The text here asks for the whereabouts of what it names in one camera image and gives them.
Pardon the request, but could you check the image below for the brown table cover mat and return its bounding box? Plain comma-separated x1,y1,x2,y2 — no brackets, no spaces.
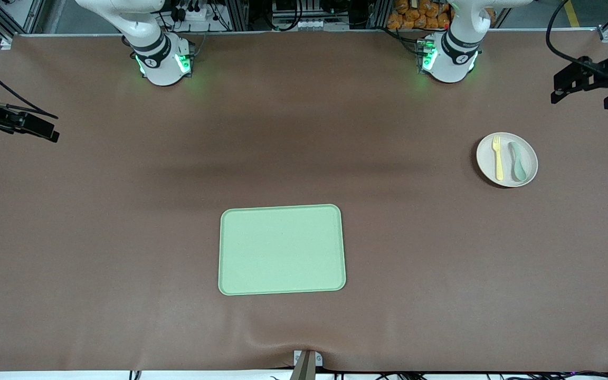
0,31,608,373

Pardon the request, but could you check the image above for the sage green plastic spoon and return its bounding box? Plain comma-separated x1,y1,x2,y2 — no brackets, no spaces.
509,141,528,183

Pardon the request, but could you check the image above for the yellow plastic fork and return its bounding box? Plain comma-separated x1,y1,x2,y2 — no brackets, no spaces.
492,136,504,182

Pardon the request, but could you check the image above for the grey arm base connector box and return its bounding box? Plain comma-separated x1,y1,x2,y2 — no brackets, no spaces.
416,37,439,74
176,34,197,78

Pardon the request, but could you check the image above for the orange snack bag pile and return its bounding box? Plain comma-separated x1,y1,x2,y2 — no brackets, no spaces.
387,0,453,31

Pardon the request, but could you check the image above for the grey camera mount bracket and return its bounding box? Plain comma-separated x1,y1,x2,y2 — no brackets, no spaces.
293,350,324,380

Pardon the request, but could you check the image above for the cream round plate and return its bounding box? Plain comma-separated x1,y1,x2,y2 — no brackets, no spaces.
476,132,539,188

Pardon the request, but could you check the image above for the white power strip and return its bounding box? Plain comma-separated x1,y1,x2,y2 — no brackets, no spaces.
175,4,218,23

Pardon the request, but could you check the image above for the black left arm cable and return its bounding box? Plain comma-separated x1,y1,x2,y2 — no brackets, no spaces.
545,0,608,72

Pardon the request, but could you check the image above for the white terminal block row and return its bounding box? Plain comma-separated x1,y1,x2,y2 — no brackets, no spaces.
271,18,350,31

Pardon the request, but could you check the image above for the light green rectangular tray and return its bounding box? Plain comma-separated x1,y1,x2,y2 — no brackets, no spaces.
218,204,347,296

